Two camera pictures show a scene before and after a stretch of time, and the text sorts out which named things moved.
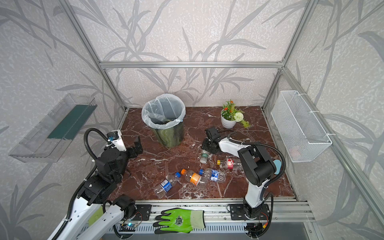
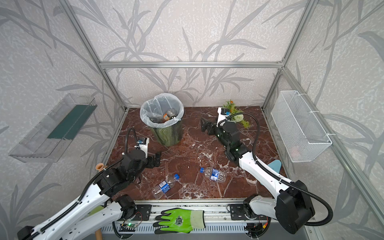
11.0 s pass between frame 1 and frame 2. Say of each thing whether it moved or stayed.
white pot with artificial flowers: stayed
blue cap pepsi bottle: stayed
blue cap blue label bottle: stayed
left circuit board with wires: stayed
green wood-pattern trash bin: stayed
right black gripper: moved
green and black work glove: stayed
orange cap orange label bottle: moved
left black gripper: moved
